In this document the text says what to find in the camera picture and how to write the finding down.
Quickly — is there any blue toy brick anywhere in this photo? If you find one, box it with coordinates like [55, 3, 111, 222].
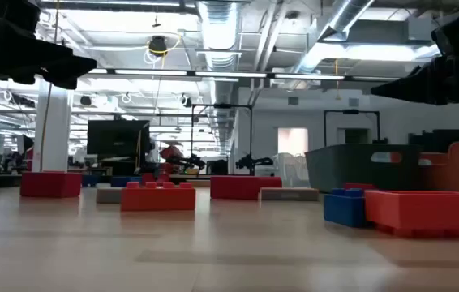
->
[323, 187, 371, 229]
[81, 174, 101, 188]
[109, 175, 144, 188]

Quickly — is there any red toy brick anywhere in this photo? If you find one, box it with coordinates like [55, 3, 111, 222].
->
[141, 173, 171, 184]
[209, 175, 283, 201]
[342, 182, 378, 191]
[19, 170, 83, 199]

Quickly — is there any plain wooden block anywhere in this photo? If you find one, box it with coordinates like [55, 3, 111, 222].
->
[259, 187, 320, 202]
[96, 187, 123, 204]

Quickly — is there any orange toy brick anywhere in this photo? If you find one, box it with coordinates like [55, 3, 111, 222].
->
[364, 189, 459, 239]
[120, 181, 197, 213]

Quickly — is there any black background equipment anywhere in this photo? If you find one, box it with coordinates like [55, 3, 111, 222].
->
[407, 128, 459, 154]

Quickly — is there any white building column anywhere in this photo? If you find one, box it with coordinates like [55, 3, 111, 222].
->
[32, 75, 75, 174]

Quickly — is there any large black monitor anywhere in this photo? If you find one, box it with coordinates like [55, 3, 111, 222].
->
[86, 119, 152, 157]

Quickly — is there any black ceiling device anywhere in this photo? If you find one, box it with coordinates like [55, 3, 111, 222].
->
[148, 35, 169, 57]

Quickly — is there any teal plastic bin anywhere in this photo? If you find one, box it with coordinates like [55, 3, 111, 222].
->
[304, 144, 422, 194]

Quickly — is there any person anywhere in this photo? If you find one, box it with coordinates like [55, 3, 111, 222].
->
[159, 141, 184, 175]

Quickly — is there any clear plastic bin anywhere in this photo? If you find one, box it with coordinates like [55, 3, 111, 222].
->
[272, 152, 308, 188]

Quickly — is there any overhead light bar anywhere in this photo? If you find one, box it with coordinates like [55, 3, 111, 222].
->
[85, 67, 401, 81]

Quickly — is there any black gantry frame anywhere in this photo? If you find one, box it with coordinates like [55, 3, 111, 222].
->
[190, 103, 254, 176]
[323, 108, 381, 148]

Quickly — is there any silver ceiling duct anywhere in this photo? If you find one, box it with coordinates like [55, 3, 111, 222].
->
[290, 0, 376, 76]
[195, 0, 241, 157]

